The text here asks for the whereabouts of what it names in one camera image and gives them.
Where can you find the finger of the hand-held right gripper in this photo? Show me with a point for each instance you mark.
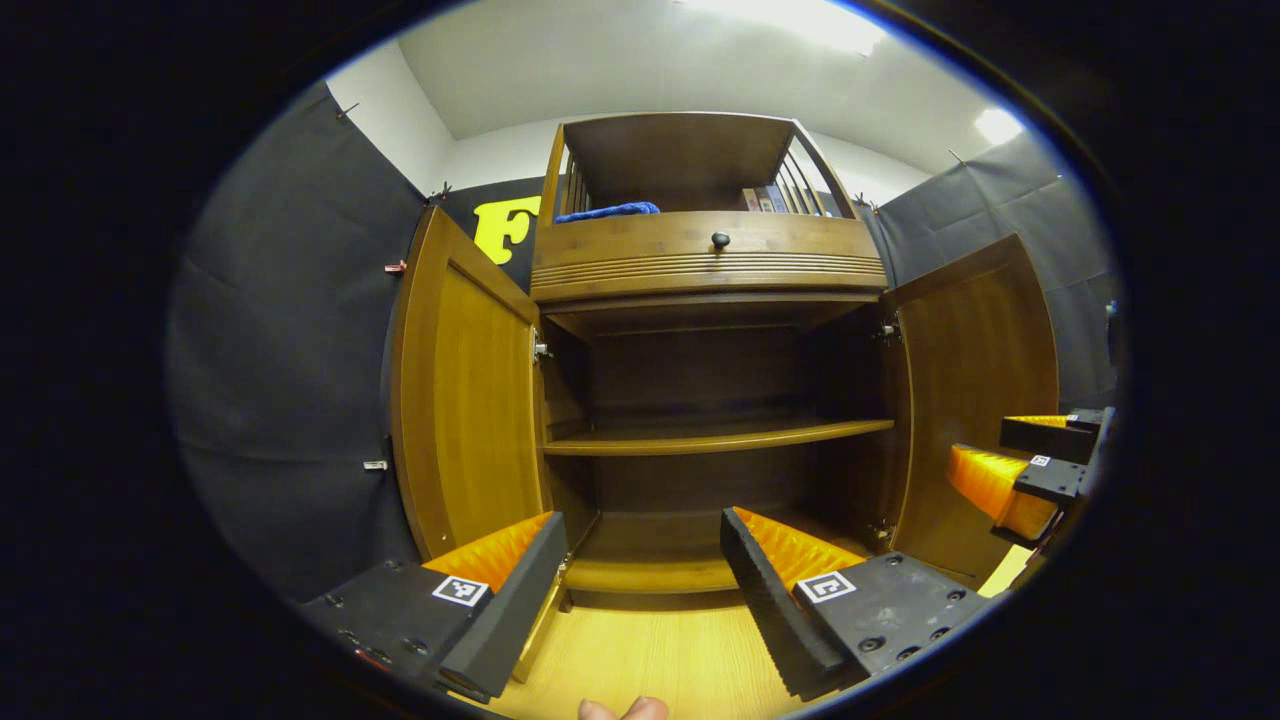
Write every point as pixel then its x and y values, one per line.
pixel 1050 482
pixel 1050 438

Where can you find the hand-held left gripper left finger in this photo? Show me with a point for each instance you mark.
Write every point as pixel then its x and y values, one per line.
pixel 510 610

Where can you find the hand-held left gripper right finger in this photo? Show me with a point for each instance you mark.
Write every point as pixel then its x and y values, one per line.
pixel 770 605

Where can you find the wooden cabinet door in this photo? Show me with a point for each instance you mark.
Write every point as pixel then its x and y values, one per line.
pixel 970 380
pixel 480 400

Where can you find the wooden cabinet drawer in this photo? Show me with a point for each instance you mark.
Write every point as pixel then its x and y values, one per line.
pixel 640 250

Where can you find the small ceiling light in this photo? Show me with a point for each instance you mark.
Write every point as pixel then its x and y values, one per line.
pixel 1000 126

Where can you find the black backdrop cloth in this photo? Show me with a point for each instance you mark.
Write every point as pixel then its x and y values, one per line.
pixel 280 350

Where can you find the row of books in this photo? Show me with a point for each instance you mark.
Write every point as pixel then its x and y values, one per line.
pixel 770 198

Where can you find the blue cloth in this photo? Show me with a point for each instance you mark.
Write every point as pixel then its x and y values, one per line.
pixel 610 211

